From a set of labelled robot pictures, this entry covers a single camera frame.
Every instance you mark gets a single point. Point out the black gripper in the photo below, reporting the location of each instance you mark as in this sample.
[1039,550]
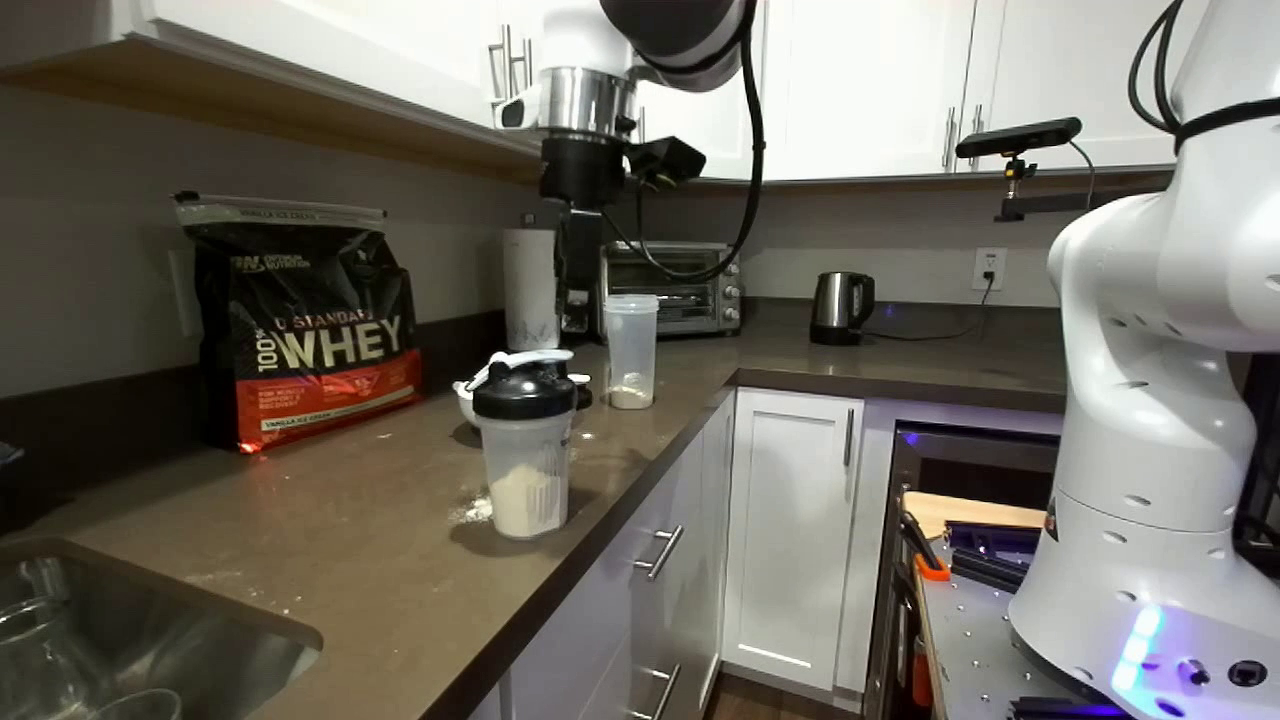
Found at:
[582,169]

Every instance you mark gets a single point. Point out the black shaker lid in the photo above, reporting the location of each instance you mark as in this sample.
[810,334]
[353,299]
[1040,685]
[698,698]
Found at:
[526,399]

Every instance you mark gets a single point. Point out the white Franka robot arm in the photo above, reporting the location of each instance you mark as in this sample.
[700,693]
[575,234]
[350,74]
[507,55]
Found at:
[1163,400]

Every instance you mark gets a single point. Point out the tall clear shaker bottle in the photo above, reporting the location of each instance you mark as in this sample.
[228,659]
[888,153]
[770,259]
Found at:
[635,345]

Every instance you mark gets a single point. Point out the short clear shaker bottle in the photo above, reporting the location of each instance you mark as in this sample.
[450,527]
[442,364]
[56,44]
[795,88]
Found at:
[526,482]

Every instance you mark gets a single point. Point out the white paper towel roll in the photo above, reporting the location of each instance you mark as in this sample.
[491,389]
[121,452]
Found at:
[530,286]

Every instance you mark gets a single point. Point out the silver toaster oven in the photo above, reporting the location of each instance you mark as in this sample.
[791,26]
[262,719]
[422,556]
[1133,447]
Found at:
[681,302]

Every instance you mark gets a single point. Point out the white bowl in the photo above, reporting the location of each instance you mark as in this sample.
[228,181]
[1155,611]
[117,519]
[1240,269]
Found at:
[461,406]

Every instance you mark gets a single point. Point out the silver electric kettle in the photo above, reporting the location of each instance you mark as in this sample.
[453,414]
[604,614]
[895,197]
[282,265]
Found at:
[843,306]

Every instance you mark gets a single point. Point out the black whey protein bag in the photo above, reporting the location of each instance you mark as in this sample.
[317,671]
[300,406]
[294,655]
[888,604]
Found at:
[306,345]

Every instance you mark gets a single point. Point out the white upper cabinet row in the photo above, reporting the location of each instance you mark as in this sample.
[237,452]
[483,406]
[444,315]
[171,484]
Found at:
[854,94]

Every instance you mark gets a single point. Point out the white lower cabinet door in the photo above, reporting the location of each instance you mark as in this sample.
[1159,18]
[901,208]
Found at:
[795,533]

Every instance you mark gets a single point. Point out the white drawer stack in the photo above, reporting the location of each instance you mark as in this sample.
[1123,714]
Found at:
[666,614]

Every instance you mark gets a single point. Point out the orange black clamp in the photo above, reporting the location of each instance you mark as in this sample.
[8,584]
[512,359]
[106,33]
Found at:
[922,674]
[930,554]

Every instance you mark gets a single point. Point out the tan wooden board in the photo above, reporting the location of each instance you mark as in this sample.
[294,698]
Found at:
[973,508]

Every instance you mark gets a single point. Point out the black metal rails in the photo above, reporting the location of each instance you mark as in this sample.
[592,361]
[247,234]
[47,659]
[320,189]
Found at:
[993,554]

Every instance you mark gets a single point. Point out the perforated metal robot table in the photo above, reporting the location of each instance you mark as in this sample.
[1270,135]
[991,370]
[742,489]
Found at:
[985,655]

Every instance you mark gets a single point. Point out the stainless steel sink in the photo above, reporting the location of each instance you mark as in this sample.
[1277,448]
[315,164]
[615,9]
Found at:
[132,640]

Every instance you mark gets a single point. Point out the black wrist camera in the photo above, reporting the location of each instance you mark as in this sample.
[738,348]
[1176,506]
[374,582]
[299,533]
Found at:
[666,162]

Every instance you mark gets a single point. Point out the white wall outlet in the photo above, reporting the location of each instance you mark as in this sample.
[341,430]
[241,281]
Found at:
[991,265]

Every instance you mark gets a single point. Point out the black camera on stand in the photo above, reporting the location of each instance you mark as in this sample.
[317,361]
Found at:
[1020,136]

